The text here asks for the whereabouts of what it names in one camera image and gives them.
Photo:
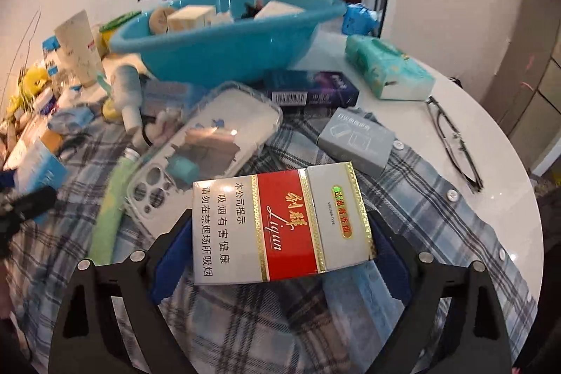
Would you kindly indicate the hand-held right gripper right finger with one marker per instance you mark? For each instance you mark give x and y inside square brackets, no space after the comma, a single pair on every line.
[392,260]

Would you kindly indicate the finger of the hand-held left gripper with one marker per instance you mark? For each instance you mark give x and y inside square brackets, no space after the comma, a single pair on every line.
[30,201]

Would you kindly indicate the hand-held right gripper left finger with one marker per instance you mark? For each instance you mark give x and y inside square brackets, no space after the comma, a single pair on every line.
[168,260]

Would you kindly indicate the red white cigarette box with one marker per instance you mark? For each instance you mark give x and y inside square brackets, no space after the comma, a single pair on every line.
[285,225]

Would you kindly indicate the blue plastic basin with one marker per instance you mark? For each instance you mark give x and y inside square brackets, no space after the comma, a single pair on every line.
[210,49]

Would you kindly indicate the yellow container green lid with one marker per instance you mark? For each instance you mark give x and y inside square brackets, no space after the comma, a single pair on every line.
[118,21]

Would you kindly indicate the blue white box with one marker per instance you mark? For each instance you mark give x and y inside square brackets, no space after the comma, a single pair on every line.
[41,168]

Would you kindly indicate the light green foam strip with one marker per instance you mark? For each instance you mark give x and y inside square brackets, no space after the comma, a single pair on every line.
[109,216]

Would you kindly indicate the blue wipes packet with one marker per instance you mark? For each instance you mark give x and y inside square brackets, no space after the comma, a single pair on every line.
[70,120]

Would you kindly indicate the blue plaid shirt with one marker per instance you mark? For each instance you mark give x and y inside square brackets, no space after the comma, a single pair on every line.
[263,321]

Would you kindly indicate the yellow disc teal hook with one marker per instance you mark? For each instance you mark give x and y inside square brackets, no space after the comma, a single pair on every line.
[109,109]

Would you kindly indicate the yellow plastic bag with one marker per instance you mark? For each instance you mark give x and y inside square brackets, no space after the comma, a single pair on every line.
[33,79]

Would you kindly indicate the small grey box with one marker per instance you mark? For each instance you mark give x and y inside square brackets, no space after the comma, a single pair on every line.
[355,139]

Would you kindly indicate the black framed eyeglasses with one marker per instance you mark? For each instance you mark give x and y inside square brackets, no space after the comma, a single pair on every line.
[456,136]

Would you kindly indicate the white lotion bottle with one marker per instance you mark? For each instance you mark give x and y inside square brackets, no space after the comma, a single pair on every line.
[125,87]

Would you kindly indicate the blue white carton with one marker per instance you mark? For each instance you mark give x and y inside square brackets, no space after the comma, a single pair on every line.
[51,49]

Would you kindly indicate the white marbled tube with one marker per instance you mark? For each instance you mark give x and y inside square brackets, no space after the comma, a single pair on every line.
[79,45]

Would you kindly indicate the translucent blue box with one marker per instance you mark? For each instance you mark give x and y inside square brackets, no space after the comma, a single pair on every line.
[168,96]

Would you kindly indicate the dark blue cigarette box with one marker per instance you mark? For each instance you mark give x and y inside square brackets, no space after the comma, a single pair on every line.
[315,87]

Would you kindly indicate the green tissue pack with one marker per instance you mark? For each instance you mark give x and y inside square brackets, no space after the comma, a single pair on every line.
[385,67]

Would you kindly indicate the beige round vented disc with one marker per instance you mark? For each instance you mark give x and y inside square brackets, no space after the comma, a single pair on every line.
[160,21]

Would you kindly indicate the cream box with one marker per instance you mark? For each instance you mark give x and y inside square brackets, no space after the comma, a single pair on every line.
[188,19]

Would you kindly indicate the blue plastic bag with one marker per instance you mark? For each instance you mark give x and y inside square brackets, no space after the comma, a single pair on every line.
[357,19]

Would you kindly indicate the black hair clip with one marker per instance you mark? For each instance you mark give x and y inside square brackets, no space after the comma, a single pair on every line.
[250,10]

